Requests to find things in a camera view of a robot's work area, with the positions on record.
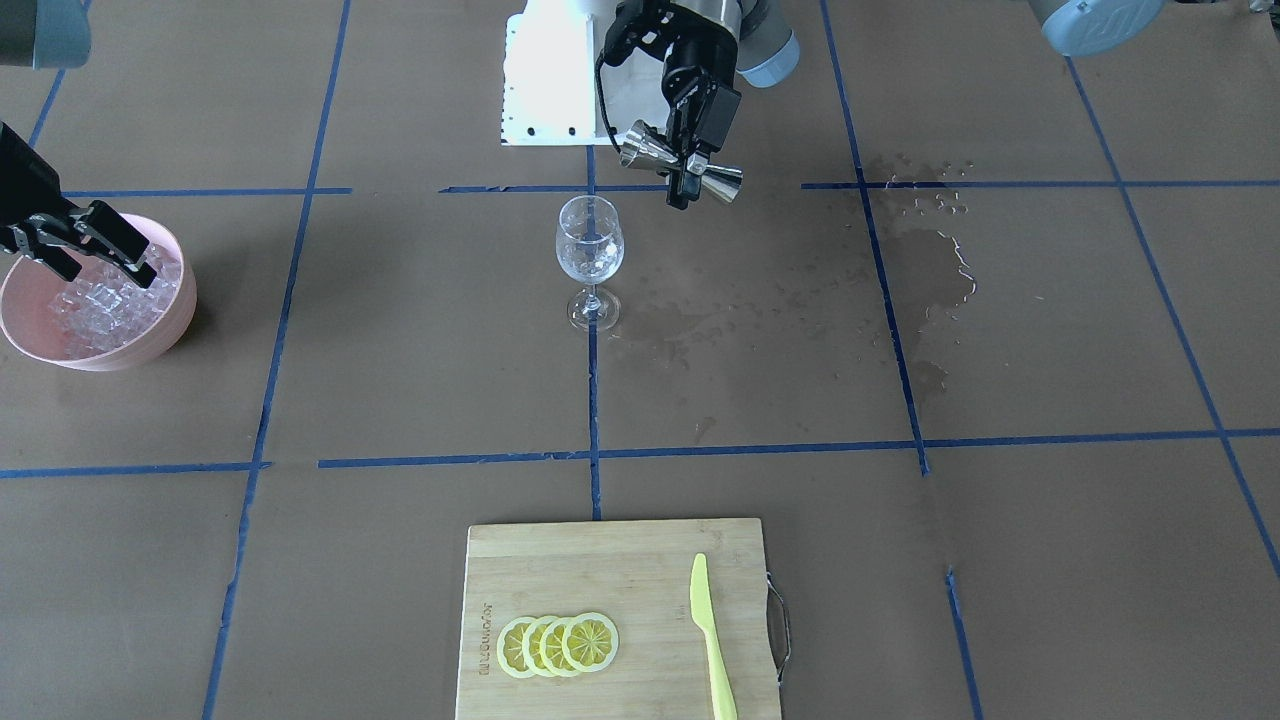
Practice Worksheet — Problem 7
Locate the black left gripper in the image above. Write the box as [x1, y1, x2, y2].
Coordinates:
[660, 40, 741, 210]

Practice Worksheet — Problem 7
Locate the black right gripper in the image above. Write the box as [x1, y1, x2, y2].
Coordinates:
[1, 123, 157, 290]

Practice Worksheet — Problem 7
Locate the steel double jigger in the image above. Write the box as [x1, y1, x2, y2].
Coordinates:
[620, 119, 742, 204]

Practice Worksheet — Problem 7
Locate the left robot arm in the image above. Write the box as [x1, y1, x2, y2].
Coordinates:
[660, 1, 800, 210]

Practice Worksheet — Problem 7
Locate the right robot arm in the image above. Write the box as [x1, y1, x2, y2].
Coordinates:
[1, 1, 157, 290]

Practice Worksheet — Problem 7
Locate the clear ice cubes pile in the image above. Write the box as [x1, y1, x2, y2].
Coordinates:
[47, 245, 180, 359]

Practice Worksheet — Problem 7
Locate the clear wine glass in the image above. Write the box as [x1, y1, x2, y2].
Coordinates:
[556, 195, 625, 332]

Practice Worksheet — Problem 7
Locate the pink bowl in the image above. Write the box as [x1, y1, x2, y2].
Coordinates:
[3, 214, 197, 372]

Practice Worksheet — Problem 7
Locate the bamboo cutting board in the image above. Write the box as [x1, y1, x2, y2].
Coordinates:
[454, 518, 783, 719]

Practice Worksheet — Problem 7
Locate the yellow plastic knife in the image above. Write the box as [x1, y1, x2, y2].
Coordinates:
[687, 553, 739, 719]

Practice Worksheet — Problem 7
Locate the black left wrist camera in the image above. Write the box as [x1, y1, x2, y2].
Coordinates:
[599, 1, 680, 67]

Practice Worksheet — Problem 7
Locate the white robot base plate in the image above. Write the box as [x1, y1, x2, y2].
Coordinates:
[500, 1, 669, 147]

